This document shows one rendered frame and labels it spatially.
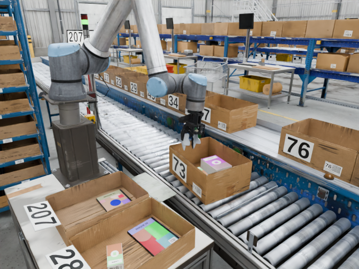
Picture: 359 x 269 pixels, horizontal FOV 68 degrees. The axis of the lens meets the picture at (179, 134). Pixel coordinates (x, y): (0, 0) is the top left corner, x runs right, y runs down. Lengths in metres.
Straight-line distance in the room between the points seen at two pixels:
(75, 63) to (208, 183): 0.89
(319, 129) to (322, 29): 4.87
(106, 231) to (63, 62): 0.83
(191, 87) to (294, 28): 5.75
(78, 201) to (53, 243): 0.26
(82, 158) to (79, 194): 0.24
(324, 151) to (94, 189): 1.16
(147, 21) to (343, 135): 1.22
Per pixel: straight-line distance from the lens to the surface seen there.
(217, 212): 1.33
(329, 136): 1.79
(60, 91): 1.49
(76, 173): 1.62
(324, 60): 6.25
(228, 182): 1.38
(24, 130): 2.55
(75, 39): 2.62
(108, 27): 1.49
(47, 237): 1.31
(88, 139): 1.57
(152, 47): 1.19
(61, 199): 1.41
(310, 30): 6.67
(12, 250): 2.53
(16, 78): 2.45
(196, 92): 1.25
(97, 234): 1.17
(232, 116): 1.85
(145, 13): 1.21
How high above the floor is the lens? 1.56
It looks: 22 degrees down
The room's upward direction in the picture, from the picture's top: straight up
